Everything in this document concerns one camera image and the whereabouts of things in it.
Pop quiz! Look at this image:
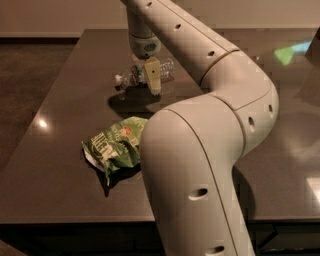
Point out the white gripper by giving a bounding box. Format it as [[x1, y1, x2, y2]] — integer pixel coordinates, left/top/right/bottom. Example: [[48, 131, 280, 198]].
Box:
[[129, 35, 161, 95]]

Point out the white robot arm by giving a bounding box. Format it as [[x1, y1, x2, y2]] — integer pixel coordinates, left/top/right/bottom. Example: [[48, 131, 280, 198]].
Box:
[[121, 0, 279, 256]]

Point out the green chip bag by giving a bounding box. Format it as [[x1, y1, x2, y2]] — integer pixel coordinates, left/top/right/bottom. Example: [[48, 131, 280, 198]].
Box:
[[82, 116, 148, 185]]

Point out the clear plastic water bottle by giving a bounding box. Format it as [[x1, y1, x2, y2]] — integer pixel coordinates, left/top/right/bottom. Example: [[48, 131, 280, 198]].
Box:
[[114, 59, 175, 90]]

